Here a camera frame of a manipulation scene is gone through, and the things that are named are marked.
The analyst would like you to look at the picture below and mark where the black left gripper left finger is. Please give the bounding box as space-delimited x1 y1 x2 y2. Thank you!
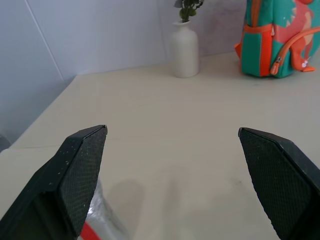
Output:
0 124 108 240

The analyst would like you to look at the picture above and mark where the white ceramic vase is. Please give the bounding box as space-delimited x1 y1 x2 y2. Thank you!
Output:
170 20 200 79

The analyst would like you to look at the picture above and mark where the teal dinosaur backpack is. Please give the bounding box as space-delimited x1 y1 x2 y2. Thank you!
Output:
234 0 320 79

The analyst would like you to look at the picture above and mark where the pink flower bouquet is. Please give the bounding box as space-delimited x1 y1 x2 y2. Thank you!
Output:
174 0 205 24

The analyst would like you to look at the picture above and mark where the clear jar with grey lid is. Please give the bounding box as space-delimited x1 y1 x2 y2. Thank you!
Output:
79 176 131 240

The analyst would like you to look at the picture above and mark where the dark grey rounded object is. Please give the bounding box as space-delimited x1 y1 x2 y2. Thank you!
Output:
0 134 12 154

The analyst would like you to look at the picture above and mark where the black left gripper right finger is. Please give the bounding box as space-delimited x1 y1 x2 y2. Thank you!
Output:
238 126 320 240

